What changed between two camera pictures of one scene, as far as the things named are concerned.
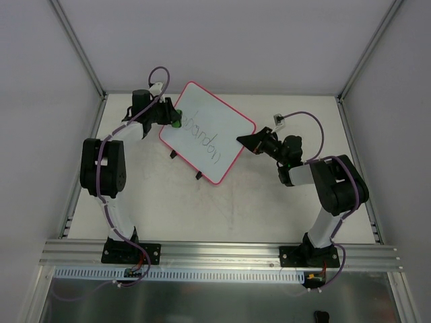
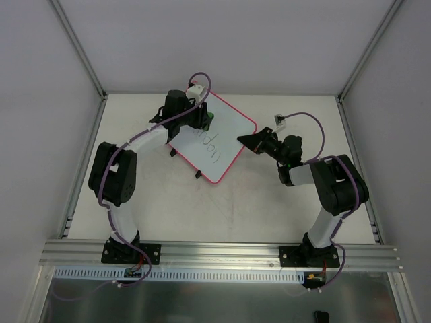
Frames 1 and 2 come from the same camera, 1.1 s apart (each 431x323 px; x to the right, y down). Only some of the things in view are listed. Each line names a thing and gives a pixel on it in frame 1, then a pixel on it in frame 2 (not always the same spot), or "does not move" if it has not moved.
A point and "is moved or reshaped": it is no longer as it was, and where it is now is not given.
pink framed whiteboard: (207, 139) does not move
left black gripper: (167, 112) -> (201, 118)
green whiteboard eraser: (178, 124) is moved or reshaped
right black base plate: (305, 256) does not move
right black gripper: (260, 142) does not move
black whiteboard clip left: (173, 154) does not move
